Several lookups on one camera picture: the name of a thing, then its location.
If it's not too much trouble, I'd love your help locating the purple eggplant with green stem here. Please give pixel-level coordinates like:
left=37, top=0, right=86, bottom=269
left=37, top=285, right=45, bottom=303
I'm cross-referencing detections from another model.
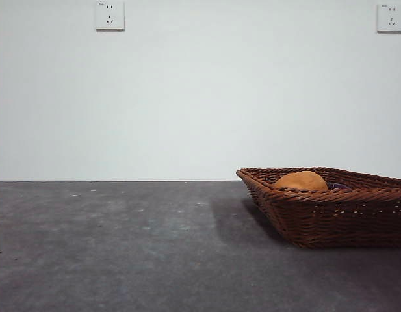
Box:
left=326, top=181, right=352, bottom=191

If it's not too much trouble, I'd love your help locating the brown potato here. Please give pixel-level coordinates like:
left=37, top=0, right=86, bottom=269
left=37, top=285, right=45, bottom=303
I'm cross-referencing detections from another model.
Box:
left=274, top=170, right=329, bottom=192

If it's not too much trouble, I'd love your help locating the brown woven wicker basket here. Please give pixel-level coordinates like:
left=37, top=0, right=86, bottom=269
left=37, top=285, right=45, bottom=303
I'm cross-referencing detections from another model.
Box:
left=235, top=166, right=401, bottom=250

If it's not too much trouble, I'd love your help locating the white wall socket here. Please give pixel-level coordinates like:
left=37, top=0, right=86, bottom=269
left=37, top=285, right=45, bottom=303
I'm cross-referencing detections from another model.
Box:
left=96, top=0, right=125, bottom=32
left=376, top=3, right=401, bottom=34

